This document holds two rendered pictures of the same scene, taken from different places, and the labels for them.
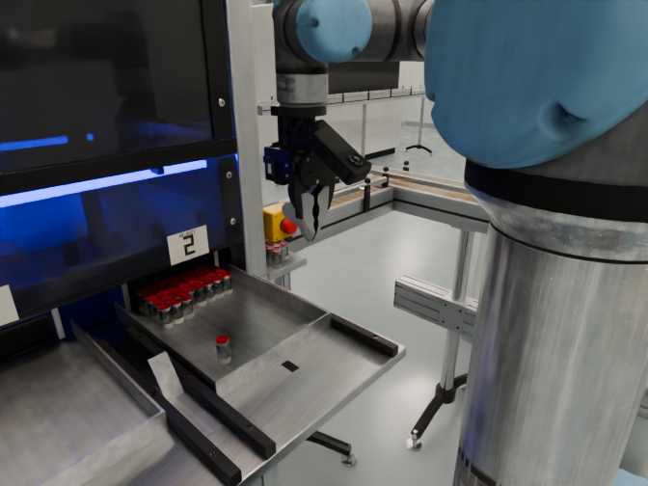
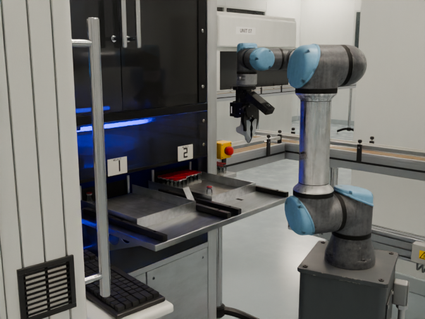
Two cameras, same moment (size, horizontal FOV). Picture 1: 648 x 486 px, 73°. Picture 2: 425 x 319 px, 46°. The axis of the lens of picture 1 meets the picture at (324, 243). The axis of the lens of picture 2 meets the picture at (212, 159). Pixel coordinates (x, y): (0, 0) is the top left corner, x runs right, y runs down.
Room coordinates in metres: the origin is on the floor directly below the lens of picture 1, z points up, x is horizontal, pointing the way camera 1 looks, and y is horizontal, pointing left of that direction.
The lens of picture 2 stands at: (-1.21, 0.18, 1.41)
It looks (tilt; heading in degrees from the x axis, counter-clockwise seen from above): 12 degrees down; 359
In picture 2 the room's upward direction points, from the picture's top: straight up
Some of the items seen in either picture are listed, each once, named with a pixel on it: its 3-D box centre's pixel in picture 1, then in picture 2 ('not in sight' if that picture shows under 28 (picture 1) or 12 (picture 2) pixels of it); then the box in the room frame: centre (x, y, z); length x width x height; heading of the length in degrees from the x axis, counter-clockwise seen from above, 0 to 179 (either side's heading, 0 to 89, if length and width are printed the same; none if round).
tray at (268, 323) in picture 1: (221, 315); (201, 185); (0.73, 0.20, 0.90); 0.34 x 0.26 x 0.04; 48
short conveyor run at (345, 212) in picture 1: (314, 209); (236, 152); (1.30, 0.03, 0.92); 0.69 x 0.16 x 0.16; 137
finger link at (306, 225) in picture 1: (295, 214); (242, 130); (0.66, 0.04, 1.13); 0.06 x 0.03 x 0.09; 47
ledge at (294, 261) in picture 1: (271, 260); (215, 175); (1.03, 0.14, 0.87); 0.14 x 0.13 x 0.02; 47
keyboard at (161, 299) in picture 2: not in sight; (100, 278); (0.06, 0.46, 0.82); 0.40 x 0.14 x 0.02; 41
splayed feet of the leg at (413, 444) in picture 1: (444, 400); not in sight; (1.39, -0.49, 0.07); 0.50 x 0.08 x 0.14; 137
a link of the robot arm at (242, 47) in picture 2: (301, 30); (247, 58); (0.67, 0.03, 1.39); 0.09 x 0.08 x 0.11; 19
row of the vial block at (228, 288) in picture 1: (195, 296); (185, 180); (0.79, 0.27, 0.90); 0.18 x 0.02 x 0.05; 138
